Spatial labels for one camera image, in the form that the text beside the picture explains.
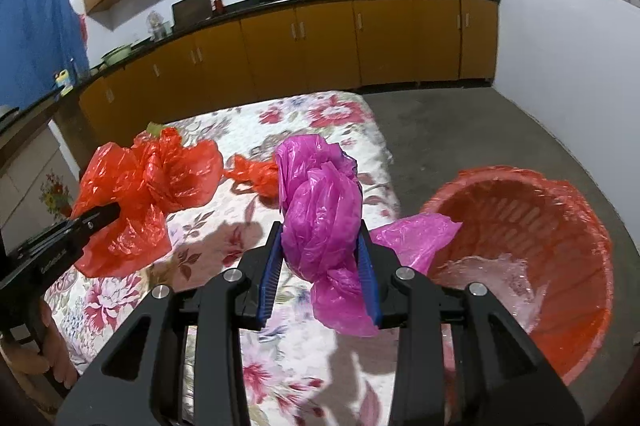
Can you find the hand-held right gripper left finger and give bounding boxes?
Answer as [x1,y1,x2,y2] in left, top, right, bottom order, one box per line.
[55,221,285,426]

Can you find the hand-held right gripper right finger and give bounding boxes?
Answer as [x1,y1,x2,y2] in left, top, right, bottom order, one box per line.
[356,218,586,426]

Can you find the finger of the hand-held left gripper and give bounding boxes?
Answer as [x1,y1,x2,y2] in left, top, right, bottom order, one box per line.
[65,202,122,251]

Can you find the magenta plastic bag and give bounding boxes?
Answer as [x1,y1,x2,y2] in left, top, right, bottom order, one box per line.
[274,133,463,338]

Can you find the red plastic basket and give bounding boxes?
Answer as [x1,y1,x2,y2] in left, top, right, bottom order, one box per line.
[419,166,615,387]

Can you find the person's left hand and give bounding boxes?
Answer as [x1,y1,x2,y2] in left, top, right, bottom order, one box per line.
[0,301,79,389]

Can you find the floral tablecloth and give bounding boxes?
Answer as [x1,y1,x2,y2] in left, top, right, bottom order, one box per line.
[44,90,458,426]

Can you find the green basin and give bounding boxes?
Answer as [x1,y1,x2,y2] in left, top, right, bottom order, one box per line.
[102,46,133,65]

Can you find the blue curtain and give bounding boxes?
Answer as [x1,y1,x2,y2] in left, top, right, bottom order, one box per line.
[0,0,91,107]

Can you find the clear bag with jar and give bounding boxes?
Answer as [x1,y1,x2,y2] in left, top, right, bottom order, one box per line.
[146,10,171,41]

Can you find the dark cutting board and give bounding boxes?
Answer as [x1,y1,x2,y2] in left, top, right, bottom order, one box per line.
[172,0,213,27]

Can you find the wooden base cabinets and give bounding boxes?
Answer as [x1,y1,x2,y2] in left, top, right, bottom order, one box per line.
[77,0,502,134]

